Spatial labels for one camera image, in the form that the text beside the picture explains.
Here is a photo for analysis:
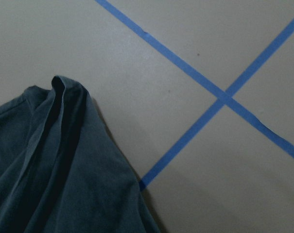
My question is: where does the black graphic t-shirt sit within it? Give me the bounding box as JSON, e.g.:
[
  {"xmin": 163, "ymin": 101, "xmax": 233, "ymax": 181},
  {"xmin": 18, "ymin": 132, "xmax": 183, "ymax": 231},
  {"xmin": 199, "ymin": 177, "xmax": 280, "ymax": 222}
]
[{"xmin": 0, "ymin": 76, "xmax": 159, "ymax": 233}]

